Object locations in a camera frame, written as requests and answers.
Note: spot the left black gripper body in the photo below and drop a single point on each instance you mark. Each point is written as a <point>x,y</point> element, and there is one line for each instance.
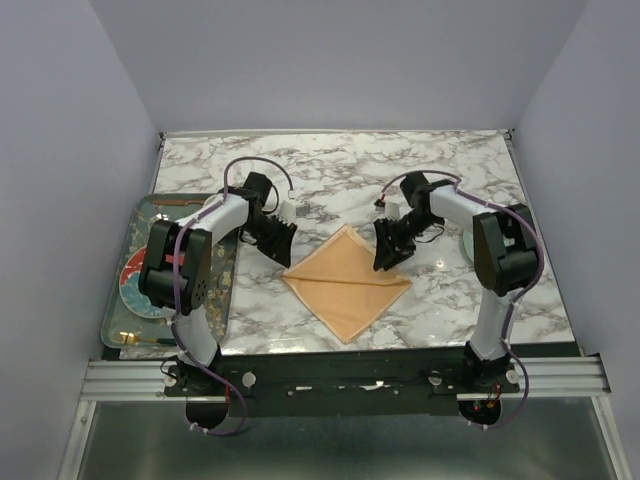
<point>259,228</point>

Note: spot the floral teal serving tray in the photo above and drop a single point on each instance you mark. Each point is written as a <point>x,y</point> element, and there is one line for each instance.
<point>119,318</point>

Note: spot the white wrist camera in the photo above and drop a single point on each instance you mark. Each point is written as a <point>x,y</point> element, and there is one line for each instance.
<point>291,210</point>
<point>387,209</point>

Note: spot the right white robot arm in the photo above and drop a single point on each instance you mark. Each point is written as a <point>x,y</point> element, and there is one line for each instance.
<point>508,258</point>

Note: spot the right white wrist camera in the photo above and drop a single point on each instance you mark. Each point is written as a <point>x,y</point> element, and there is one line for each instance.
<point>387,209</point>

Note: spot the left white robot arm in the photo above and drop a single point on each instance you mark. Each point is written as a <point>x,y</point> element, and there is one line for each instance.
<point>175,274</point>

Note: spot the gold fork green handle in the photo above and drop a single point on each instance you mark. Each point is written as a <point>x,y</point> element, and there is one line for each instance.
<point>129,338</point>

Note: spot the peach cloth napkin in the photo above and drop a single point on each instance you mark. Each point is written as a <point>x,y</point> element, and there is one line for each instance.
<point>337,283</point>

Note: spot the red and teal plate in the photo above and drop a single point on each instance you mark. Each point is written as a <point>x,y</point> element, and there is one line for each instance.
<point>130,294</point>

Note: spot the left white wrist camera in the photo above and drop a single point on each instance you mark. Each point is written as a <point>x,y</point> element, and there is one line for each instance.
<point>291,210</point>

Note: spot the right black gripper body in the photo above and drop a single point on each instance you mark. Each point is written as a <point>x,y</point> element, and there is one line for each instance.
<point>415,225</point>

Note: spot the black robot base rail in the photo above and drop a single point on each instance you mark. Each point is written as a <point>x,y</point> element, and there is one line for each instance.
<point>436,381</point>

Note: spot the mint green floral plate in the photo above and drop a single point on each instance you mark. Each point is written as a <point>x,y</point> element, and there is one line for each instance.
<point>467,245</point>

